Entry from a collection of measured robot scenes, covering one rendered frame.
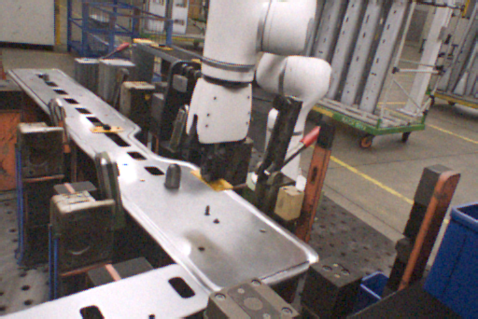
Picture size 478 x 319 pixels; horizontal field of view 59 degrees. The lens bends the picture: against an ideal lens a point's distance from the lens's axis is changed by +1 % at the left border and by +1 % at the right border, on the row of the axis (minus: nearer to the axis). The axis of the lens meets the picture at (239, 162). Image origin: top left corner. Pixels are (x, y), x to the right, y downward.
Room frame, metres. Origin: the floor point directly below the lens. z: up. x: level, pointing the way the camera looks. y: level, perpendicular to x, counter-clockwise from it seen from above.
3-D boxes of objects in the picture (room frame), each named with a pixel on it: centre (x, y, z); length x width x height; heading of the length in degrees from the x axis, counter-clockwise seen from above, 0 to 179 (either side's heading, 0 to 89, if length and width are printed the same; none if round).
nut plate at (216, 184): (0.68, 0.04, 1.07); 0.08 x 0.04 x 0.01; 41
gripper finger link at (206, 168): (0.66, 0.06, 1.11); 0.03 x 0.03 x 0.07; 42
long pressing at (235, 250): (1.04, 0.37, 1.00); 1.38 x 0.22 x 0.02; 42
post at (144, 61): (1.62, 0.43, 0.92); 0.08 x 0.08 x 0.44; 42
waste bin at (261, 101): (4.05, -0.19, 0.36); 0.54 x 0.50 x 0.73; 125
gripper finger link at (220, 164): (0.69, 0.02, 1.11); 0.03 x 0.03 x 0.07; 42
